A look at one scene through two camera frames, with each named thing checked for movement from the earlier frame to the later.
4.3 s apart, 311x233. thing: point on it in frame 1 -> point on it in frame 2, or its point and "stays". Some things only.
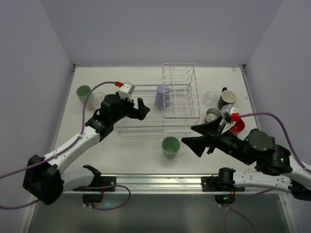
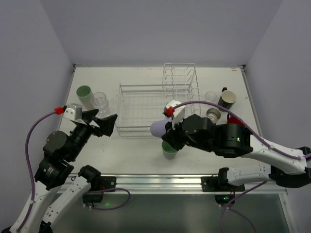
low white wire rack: (153, 124) stays
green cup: (171, 146) stays
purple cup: (162, 99) -> (157, 127)
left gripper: (131, 109) -> (93, 124)
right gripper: (214, 140) -> (174, 137)
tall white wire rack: (181, 98) stays
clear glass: (97, 97) stays
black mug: (227, 97) stays
